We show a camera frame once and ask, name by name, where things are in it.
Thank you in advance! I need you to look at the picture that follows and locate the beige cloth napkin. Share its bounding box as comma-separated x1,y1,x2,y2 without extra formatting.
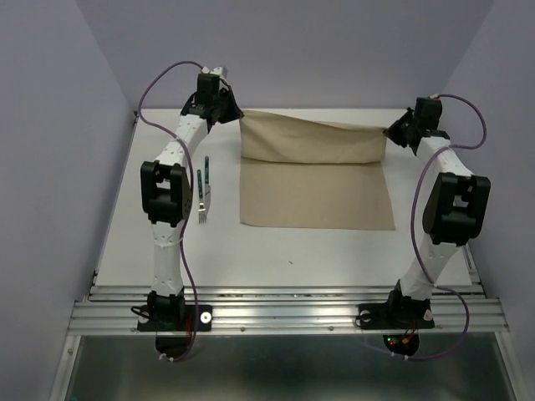
239,110,395,231

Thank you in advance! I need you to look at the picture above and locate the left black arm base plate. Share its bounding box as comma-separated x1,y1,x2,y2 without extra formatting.
130,305,213,332

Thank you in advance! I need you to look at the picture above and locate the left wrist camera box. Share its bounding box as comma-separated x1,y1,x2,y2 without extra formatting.
209,66,228,82

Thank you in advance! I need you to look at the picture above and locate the aluminium rail frame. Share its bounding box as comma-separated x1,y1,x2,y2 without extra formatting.
51,123,526,400

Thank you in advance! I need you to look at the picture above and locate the silver fork teal handle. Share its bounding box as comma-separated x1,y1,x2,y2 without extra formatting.
196,170,207,224

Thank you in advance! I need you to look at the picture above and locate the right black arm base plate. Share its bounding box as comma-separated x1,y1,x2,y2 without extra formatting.
355,303,435,331

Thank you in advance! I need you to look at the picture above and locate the silver knife teal handle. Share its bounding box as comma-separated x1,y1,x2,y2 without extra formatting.
204,156,211,211

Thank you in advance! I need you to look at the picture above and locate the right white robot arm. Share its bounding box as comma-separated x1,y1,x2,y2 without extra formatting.
383,94,491,302

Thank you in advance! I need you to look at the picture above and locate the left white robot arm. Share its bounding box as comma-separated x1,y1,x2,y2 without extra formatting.
139,66,242,298

